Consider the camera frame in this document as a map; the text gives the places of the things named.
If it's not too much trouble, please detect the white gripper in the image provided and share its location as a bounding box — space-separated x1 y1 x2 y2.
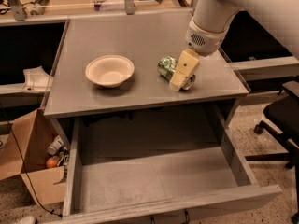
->
169 19 229 91

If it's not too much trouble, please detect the crushed green soda can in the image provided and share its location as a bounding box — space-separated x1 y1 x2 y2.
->
157 55 196 91

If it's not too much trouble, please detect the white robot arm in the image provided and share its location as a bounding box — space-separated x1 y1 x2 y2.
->
169 0 299 91

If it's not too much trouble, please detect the grey cabinet top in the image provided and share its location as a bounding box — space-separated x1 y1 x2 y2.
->
45 10 248 119

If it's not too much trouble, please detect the open grey wooden drawer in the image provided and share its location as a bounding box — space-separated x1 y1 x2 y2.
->
62 104 281 224

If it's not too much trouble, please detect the white paper bowl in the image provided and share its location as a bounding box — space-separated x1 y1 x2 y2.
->
85 55 135 88

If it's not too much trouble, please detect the black office chair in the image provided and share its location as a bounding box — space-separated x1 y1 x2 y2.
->
246 80 299 224

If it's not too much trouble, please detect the white curved plastic part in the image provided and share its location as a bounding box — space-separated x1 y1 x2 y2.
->
22 66 53 92

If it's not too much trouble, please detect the white bottle in box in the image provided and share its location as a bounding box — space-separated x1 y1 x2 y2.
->
47 136 64 156

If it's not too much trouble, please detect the orange fruit in box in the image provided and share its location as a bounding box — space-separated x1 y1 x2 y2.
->
46 156 60 169

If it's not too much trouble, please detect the brown cardboard box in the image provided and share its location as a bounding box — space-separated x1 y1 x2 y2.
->
0 109 66 205

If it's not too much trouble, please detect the white computer mouse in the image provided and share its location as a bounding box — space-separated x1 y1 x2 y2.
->
13 216 36 224

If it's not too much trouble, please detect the black drawer handle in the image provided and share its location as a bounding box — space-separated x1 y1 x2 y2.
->
149 210 190 224

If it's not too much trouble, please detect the black cable on floor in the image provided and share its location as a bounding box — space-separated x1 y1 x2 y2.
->
0 103 64 218

